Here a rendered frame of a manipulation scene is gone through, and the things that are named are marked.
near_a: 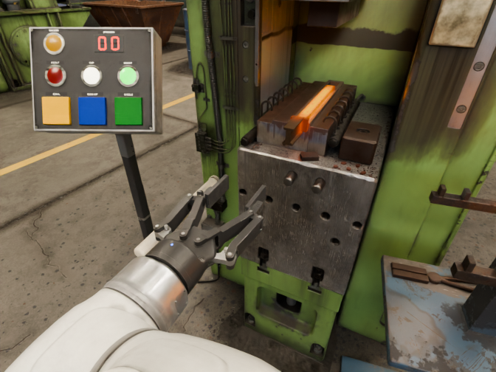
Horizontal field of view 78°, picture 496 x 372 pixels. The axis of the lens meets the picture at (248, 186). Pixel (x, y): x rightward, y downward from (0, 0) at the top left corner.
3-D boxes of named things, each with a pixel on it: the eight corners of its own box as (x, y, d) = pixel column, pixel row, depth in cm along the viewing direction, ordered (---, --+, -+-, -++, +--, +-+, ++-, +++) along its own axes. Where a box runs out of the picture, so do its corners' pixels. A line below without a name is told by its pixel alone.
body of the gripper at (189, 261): (142, 285, 42) (182, 242, 49) (193, 310, 39) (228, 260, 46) (131, 247, 38) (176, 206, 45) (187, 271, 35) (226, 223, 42)
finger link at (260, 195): (244, 206, 48) (249, 207, 48) (262, 184, 54) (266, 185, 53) (244, 220, 50) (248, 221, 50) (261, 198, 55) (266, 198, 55)
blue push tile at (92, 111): (105, 124, 83) (104, 97, 83) (78, 124, 84) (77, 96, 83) (108, 125, 85) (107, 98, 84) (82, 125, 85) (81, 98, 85)
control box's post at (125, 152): (164, 300, 149) (106, 74, 88) (159, 297, 151) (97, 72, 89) (169, 294, 152) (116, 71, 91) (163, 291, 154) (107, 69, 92)
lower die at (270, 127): (324, 156, 82) (328, 126, 77) (256, 141, 89) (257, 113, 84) (353, 106, 113) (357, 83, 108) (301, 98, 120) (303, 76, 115)
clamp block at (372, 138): (370, 166, 77) (377, 143, 74) (337, 159, 80) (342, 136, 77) (376, 146, 86) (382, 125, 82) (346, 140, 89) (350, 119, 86)
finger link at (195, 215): (190, 256, 44) (181, 255, 44) (206, 208, 54) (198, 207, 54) (187, 236, 42) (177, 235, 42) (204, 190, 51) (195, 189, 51)
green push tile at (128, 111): (141, 124, 83) (141, 97, 82) (114, 124, 83) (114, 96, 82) (144, 125, 85) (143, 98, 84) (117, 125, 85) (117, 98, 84)
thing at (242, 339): (322, 421, 109) (322, 419, 108) (188, 349, 130) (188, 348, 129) (345, 327, 138) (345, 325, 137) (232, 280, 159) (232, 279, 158)
